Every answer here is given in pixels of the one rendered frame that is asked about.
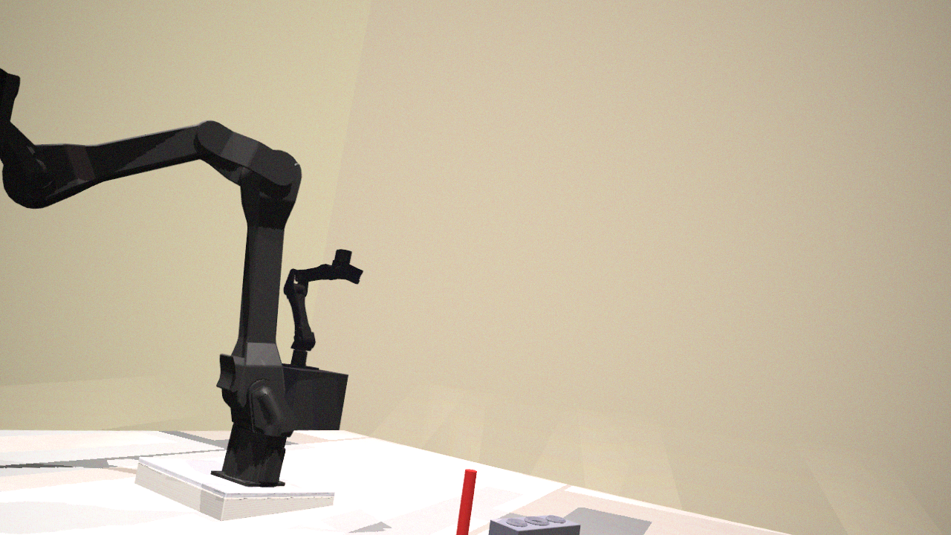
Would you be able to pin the red peg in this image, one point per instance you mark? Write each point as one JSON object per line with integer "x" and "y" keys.
{"x": 466, "y": 502}

